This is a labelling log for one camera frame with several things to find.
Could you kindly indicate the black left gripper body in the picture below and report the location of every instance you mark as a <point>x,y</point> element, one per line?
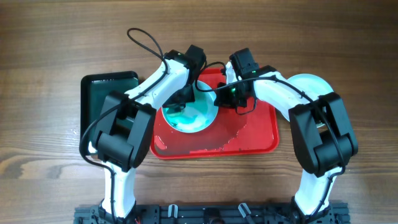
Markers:
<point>185,94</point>

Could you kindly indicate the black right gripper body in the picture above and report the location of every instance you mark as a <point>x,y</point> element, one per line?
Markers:
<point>233,99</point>

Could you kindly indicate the green yellow sponge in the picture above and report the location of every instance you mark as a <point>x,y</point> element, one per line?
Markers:
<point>175,109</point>

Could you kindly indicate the pale blue plate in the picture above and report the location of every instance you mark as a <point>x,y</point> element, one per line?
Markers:
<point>196,116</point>

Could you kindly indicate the pale green plate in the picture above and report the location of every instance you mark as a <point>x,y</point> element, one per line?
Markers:
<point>312,85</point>

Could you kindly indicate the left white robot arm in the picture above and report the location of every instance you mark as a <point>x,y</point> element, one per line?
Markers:
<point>124,130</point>

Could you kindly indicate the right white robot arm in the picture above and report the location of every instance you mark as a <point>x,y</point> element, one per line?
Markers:
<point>322,135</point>

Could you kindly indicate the red plastic tray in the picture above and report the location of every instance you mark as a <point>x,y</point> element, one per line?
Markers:
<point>233,132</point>

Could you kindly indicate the black water basin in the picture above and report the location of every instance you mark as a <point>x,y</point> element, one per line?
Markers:
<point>95,88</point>

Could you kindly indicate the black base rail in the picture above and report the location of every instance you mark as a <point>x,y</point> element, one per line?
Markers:
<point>243,213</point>

